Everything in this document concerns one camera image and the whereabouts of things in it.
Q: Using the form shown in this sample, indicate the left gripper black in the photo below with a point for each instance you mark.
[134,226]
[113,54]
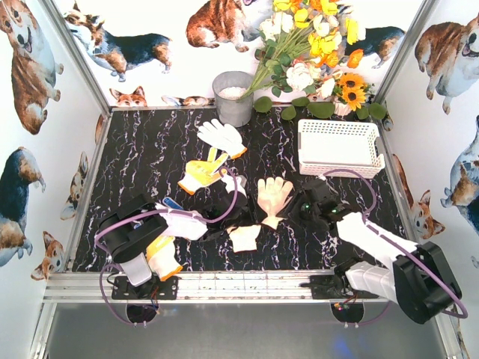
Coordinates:
[232,204]

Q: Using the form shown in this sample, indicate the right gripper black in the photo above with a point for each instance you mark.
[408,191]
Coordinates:
[296,204]

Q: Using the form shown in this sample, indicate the cream glove red cuff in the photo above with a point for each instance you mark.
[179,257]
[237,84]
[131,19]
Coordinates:
[244,238]

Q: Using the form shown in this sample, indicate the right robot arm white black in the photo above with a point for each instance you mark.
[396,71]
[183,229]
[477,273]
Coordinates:
[416,277]

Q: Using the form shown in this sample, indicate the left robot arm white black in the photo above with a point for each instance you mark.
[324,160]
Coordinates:
[139,236]

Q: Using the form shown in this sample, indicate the white perforated storage basket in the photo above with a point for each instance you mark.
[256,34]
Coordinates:
[343,149]

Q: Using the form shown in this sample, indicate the yellow coated glove upper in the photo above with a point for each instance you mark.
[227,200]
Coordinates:
[202,173]

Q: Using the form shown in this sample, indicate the yellow coated glove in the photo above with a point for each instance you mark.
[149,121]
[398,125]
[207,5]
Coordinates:
[202,173]
[160,255]

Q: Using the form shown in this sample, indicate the blue dotted glove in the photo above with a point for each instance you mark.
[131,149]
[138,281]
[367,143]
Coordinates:
[172,203]

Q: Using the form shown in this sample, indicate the white glove orange cuff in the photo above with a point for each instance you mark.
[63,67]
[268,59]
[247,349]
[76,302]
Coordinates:
[224,137]

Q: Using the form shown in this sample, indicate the yellow coated glove lower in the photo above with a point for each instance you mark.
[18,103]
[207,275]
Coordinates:
[160,255]

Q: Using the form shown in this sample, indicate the grey metal bucket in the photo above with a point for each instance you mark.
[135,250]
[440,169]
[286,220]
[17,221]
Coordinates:
[233,105]

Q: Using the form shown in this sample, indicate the artificial flower bouquet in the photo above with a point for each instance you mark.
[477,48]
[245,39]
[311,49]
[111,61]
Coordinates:
[313,47]

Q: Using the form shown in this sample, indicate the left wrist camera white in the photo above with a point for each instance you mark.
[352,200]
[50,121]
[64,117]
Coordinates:
[237,182]

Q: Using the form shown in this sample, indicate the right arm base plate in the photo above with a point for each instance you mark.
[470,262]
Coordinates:
[324,287]

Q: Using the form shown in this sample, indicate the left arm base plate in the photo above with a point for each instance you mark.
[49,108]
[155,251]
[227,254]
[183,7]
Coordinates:
[152,289]

